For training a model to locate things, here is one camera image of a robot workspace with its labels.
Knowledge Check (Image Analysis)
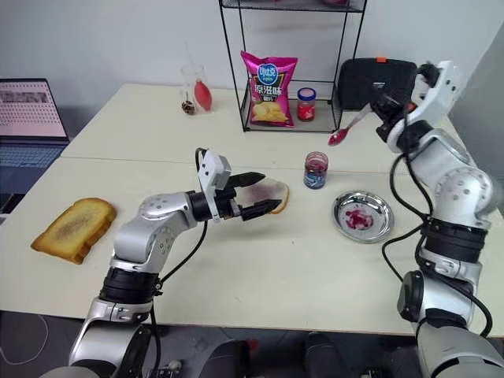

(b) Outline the open laptop computer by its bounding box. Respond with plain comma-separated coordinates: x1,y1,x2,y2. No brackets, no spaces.
0,78,72,195

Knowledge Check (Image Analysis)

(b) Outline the thin white cable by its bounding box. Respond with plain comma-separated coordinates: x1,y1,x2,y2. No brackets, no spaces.
0,309,50,364

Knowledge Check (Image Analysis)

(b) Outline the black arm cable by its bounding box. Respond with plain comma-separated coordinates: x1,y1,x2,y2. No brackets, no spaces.
150,146,210,378
380,112,494,338

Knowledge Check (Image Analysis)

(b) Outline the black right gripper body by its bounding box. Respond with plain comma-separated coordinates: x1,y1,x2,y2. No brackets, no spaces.
376,92,419,124

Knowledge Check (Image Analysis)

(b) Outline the brown toasted bread slice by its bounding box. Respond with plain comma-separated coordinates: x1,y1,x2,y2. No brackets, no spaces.
30,197,118,266

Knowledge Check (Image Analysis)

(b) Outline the black zip case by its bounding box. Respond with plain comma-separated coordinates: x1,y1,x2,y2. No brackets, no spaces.
338,57,418,112

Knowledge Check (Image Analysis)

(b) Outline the pink potato chips bag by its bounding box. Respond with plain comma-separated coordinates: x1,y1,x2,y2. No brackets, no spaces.
240,50,299,128

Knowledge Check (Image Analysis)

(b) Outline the clear glass cup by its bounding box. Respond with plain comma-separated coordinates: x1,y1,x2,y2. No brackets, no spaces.
180,64,206,114

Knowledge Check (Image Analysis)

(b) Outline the round metal plate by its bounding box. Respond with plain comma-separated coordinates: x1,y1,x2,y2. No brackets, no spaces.
331,190,395,245

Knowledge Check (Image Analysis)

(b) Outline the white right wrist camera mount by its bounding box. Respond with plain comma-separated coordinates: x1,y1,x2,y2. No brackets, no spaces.
384,60,466,153

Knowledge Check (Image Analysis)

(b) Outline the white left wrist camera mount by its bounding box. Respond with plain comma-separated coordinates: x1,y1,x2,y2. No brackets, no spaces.
196,150,234,222

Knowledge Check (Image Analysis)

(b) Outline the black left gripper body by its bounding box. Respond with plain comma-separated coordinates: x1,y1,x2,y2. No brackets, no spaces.
214,185,244,223

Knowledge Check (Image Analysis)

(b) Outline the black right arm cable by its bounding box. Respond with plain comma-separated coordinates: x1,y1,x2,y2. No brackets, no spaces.
380,112,494,338

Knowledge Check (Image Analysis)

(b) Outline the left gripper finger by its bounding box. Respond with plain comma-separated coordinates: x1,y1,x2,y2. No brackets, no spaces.
229,171,267,189
240,198,282,222

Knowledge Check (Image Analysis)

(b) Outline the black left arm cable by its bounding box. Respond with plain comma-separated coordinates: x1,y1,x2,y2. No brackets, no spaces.
150,146,210,378

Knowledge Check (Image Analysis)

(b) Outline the red rubber bulb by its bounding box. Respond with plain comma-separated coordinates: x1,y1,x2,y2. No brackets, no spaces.
193,78,214,112

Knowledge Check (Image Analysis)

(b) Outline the silver spoon with jam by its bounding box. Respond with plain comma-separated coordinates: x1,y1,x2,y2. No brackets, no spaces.
327,102,373,148

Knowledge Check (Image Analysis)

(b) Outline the open glass jam jar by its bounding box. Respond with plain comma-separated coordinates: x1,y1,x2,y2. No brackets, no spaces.
302,150,329,191

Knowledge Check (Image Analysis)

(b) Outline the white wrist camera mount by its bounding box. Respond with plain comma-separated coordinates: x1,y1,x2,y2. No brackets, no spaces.
196,150,234,222
384,60,466,153

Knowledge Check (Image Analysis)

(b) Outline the black wire shelf rack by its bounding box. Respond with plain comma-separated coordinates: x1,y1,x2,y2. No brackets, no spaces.
217,0,369,134

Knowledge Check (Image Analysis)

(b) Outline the white bread slice with jam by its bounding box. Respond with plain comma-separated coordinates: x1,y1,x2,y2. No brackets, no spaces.
245,177,291,216

